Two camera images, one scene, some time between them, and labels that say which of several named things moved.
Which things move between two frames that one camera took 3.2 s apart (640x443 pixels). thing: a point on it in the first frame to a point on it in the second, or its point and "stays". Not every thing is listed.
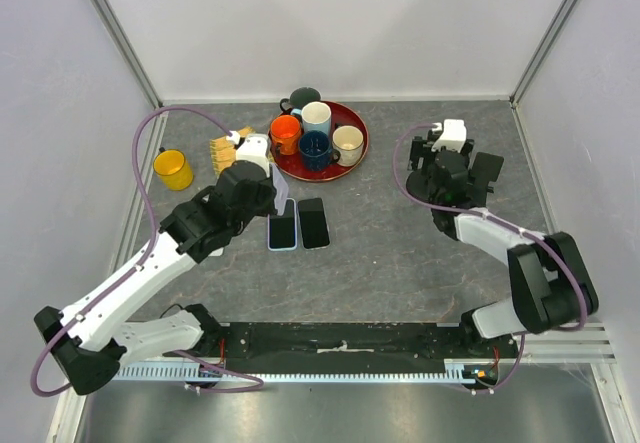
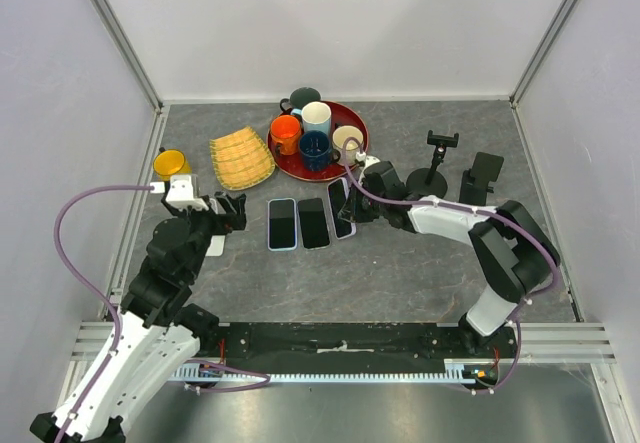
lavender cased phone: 281,187 to 338,192
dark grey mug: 300,97 stays
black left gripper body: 265,204 to 213,224
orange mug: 286,133 stays
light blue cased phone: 282,229 stays
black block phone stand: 486,169 stays
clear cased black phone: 314,228 stays
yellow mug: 171,167 stays
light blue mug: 316,116 stays
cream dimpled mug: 347,142 stays
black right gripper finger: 416,161 to 348,212
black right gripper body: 429,155 to 368,208
